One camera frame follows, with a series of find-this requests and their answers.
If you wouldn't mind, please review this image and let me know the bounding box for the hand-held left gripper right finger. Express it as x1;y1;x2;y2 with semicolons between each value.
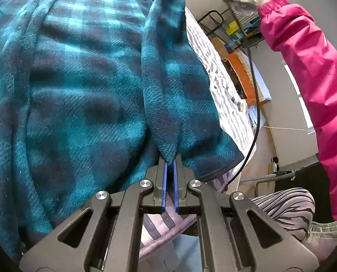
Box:
172;153;320;272

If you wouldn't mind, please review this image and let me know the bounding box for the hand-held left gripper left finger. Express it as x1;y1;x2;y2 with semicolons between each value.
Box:
19;160;169;272

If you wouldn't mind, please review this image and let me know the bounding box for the teal plaid fleece jacket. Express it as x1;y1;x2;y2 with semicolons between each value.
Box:
0;0;245;264

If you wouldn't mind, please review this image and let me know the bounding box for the black metal coat rack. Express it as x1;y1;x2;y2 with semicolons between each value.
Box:
197;0;285;51

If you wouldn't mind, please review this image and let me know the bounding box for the yellow box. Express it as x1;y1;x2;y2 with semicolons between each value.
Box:
225;21;240;36

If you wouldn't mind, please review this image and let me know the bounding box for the orange covered stool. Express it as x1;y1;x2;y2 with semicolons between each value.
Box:
222;52;271;105

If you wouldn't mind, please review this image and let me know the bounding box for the grey white striped quilt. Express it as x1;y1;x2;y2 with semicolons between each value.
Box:
138;6;250;261

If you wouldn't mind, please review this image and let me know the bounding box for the person's zebra-striped leg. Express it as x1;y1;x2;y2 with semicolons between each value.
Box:
249;187;316;241

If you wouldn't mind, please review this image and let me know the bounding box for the dark metal-framed furniture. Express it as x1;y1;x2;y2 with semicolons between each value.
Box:
255;154;327;221

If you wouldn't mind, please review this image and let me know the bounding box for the window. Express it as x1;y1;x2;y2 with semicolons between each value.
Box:
283;61;316;132

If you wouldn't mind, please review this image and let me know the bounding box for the grey-green cloth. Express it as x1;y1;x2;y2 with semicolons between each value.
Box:
301;219;337;261

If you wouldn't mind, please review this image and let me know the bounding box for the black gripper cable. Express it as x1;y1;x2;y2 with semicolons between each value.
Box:
223;6;261;193

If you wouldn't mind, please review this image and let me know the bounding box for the white cord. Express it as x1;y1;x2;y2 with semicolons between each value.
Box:
263;125;316;132

